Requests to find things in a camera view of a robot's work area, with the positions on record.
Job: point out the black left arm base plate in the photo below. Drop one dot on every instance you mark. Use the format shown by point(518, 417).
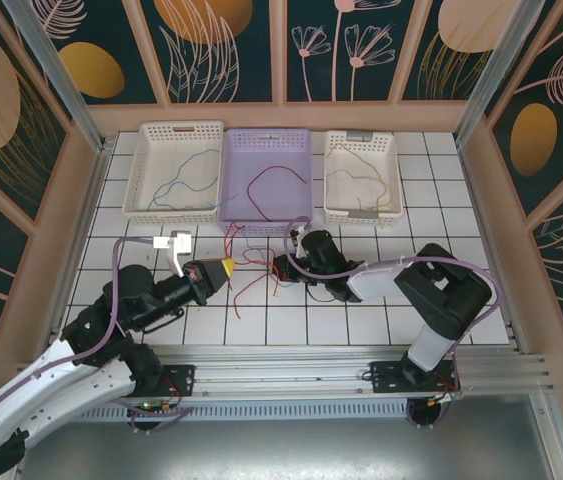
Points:
point(181, 380)

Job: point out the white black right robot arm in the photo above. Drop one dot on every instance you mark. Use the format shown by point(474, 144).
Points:
point(441, 295)

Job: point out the grey metal sheet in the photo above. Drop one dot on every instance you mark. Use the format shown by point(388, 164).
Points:
point(261, 450)

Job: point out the aluminium side rail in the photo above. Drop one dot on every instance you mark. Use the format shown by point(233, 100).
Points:
point(92, 190)
point(491, 250)

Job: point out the large white perforated basket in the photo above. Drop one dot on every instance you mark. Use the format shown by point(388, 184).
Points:
point(171, 175)

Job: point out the purple perforated basket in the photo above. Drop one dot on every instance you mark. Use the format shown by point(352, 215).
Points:
point(281, 195)

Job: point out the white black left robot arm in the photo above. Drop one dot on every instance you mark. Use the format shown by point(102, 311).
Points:
point(36, 390)

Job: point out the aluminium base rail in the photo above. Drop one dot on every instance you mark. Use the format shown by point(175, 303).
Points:
point(281, 372)

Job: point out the aluminium corner post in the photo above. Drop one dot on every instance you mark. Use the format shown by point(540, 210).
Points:
point(496, 75)
point(56, 75)

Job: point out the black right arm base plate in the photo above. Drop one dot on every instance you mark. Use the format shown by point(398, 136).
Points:
point(386, 377)

